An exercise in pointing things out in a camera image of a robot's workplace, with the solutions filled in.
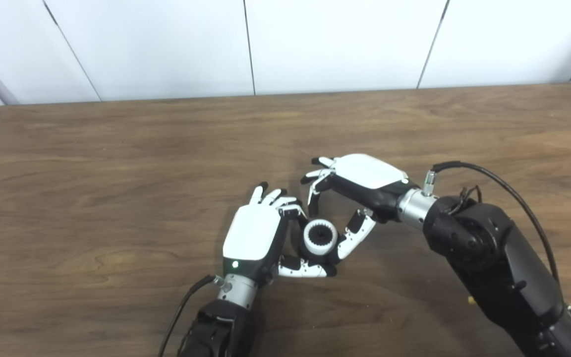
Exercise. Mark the round black plastic part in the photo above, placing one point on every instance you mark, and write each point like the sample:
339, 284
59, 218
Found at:
321, 233

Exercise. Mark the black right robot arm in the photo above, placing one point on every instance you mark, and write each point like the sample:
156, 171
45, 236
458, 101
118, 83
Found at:
503, 263

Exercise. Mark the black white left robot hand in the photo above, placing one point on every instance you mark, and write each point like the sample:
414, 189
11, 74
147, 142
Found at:
253, 233

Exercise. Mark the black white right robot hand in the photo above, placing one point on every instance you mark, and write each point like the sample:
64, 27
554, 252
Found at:
370, 173

